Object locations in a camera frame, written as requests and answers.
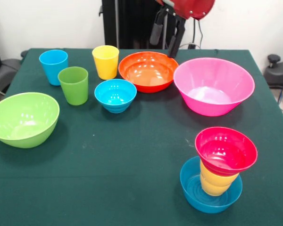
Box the dark green table cloth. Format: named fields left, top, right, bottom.
left=0, top=48, right=283, bottom=226

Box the green cup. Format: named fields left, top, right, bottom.
left=58, top=66, right=89, bottom=106

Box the tall yellow cup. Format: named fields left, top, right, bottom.
left=92, top=45, right=120, bottom=81

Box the large pink bowl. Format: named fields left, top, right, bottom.
left=173, top=57, right=256, bottom=117

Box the black hanging cable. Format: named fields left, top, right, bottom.
left=192, top=17, right=205, bottom=49

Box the blue cup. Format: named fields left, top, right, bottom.
left=39, top=49, right=69, bottom=86

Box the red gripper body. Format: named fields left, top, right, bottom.
left=155, top=0, right=216, bottom=21

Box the short yellow cup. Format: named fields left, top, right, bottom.
left=200, top=175, right=232, bottom=197
left=200, top=160, right=240, bottom=188

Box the small red bowl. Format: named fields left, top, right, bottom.
left=194, top=126, right=258, bottom=177

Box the orange bowl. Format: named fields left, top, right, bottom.
left=118, top=51, right=179, bottom=94

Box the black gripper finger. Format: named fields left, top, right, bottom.
left=149, top=8, right=167, bottom=45
left=167, top=17, right=187, bottom=58

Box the large green bowl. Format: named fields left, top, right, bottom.
left=0, top=92, right=60, bottom=149

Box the dark blue bowl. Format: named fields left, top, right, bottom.
left=179, top=155, right=243, bottom=214

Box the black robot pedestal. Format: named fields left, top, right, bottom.
left=101, top=0, right=181, bottom=49

